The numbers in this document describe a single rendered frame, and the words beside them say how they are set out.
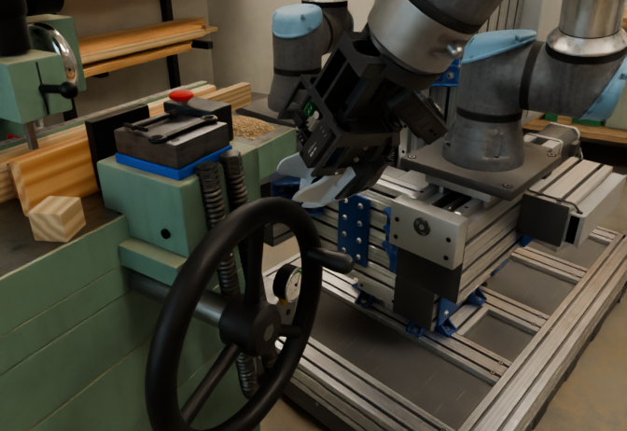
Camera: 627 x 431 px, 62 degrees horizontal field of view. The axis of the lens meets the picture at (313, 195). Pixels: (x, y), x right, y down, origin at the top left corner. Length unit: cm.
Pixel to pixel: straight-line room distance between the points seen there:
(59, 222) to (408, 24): 41
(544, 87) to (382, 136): 52
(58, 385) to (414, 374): 93
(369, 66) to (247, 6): 411
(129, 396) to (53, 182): 30
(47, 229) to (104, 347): 17
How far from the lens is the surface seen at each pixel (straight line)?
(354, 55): 40
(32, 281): 61
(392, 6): 40
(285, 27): 123
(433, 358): 146
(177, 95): 66
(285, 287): 88
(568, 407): 175
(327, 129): 43
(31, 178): 67
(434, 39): 39
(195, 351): 85
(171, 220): 60
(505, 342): 156
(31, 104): 70
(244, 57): 459
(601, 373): 190
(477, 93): 96
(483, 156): 98
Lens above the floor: 119
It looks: 26 degrees down
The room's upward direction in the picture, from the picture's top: straight up
